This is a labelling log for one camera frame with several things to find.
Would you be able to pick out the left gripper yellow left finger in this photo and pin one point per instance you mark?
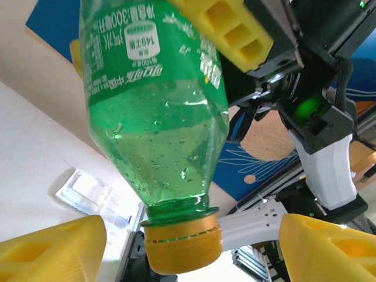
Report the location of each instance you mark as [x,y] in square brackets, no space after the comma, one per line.
[44,255]

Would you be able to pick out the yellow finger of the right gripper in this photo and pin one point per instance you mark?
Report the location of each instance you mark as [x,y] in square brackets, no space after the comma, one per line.
[76,55]
[205,17]

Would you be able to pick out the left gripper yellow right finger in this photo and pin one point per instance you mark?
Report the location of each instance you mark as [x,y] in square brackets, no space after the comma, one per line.
[323,258]

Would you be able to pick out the green bottle with yellow cap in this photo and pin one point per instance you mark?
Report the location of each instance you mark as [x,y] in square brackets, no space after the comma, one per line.
[152,132]

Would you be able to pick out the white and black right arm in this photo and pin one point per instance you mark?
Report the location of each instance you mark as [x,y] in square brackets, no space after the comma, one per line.
[326,176]

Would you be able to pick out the clear plastic box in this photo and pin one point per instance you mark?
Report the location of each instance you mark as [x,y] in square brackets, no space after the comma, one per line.
[88,191]

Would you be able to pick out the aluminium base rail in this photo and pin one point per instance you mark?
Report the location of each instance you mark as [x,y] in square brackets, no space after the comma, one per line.
[255,261]

